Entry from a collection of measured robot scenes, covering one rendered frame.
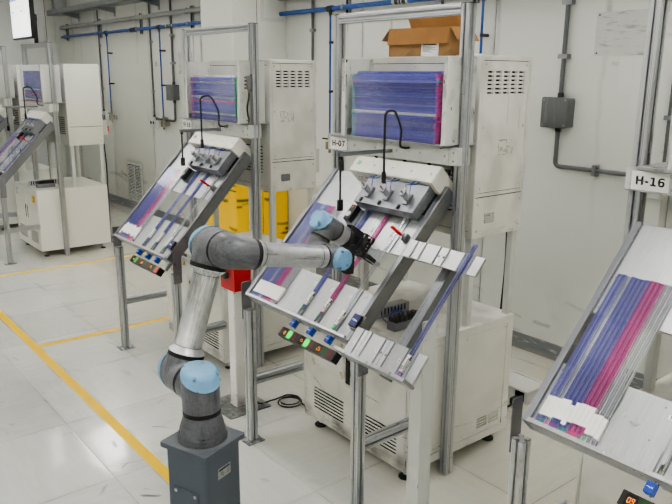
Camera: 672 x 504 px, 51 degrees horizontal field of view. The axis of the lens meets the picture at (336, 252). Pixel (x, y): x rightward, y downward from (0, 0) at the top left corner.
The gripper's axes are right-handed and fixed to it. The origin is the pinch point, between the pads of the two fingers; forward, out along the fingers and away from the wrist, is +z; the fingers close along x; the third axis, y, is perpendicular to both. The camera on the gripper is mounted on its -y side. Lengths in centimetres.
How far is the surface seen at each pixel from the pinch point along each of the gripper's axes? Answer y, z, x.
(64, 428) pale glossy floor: -124, -15, 126
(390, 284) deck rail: -5.0, 2.1, -10.0
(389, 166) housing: 41.2, 1.1, 18.7
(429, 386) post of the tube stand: -32, 14, -37
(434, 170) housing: 42.4, 1.3, -5.5
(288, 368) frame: -52, 37, 60
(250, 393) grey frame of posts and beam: -69, 23, 60
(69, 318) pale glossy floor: -94, 31, 281
